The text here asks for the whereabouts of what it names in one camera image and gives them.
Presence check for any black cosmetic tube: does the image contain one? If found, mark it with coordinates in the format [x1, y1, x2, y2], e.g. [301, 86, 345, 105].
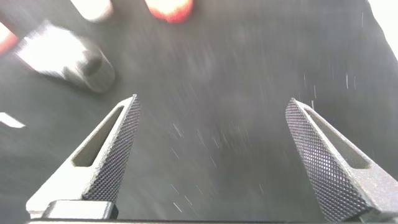
[0, 6, 116, 94]

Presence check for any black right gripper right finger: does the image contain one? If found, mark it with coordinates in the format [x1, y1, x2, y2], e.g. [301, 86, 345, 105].
[285, 98, 398, 223]

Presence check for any pink squeeze bottle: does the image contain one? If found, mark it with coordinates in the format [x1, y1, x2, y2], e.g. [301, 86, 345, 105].
[0, 22, 20, 57]

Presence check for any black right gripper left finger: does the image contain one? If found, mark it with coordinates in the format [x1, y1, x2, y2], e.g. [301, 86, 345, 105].
[25, 94, 141, 220]

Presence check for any white milk drink bottle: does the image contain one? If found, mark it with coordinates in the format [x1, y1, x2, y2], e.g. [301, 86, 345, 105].
[70, 0, 114, 23]

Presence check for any red peach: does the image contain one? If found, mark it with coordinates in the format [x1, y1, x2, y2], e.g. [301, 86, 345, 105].
[144, 0, 194, 24]

